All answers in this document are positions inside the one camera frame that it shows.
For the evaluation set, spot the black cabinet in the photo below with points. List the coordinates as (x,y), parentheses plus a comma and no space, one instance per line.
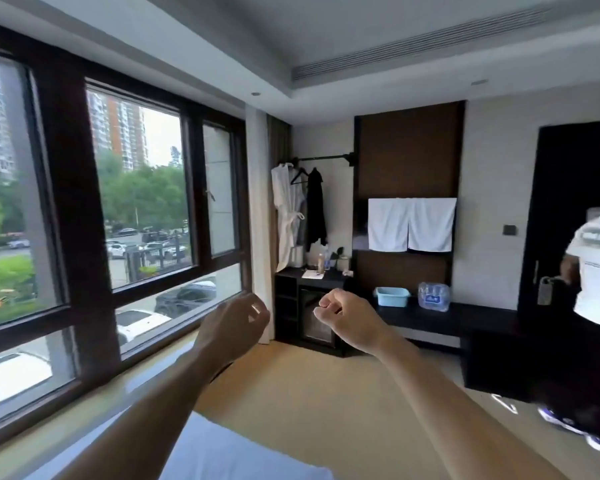
(286,304)

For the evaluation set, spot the white towel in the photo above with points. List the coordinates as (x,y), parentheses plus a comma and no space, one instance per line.
(387,224)
(432,224)

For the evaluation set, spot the person's right forearm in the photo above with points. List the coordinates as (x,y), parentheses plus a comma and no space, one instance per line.
(460,409)

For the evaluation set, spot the clear water bottle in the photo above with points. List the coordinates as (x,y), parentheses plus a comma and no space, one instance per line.
(327,258)

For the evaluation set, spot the black mini fridge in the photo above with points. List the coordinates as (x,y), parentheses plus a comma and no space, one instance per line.
(319,319)

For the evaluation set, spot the dark wall switch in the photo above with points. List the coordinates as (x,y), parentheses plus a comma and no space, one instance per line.
(509,230)

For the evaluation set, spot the black hanging garment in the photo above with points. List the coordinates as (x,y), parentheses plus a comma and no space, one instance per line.
(316,214)

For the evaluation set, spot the light blue plastic basin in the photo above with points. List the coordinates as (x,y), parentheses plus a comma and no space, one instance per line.
(392,297)

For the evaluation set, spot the sheer white curtain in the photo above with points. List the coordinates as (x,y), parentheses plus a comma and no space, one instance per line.
(258,219)

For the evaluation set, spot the grey door hanger tag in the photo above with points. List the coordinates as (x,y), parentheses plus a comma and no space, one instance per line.
(546,292)

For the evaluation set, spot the person's right hand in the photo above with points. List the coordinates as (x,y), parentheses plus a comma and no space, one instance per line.
(352,319)

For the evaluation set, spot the person's left hand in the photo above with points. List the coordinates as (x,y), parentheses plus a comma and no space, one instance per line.
(230,327)

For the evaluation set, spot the person's left forearm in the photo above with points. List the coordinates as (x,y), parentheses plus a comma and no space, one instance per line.
(150,414)

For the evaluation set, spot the black clothes hanger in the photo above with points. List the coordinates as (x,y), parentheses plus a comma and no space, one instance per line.
(300,175)

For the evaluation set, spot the dark framed window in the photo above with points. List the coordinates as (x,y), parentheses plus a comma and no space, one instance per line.
(75,194)

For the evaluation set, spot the yellow drink bottle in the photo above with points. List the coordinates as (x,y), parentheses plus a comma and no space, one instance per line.
(321,264)

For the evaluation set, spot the person's right fingers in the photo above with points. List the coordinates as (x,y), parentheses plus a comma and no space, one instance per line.
(327,309)

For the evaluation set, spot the black clothes rail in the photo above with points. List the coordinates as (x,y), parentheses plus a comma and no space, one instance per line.
(325,156)

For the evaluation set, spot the dark door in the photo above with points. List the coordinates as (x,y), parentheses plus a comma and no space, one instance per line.
(555,194)

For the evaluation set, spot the white bed sheet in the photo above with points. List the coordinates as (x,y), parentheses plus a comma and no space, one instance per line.
(220,454)

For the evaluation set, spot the brown wood wall panel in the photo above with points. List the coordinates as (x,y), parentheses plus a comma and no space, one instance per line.
(410,154)

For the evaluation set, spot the white paper sheet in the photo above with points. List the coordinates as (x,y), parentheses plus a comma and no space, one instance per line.
(312,273)

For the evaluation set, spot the wrapped pack of water bottles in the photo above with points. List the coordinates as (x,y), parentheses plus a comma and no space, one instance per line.
(434,297)

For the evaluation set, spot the ceiling air vent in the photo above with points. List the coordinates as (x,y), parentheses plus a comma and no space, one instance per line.
(420,42)

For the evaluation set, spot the brown curtain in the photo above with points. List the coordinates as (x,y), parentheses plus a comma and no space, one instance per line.
(279,144)

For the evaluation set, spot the long black bench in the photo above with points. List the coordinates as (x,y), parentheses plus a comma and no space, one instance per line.
(480,339)

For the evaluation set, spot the white bathrobe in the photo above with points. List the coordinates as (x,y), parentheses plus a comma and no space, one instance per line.
(286,214)

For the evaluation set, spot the person's left fingers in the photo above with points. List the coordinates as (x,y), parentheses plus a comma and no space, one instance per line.
(257,314)

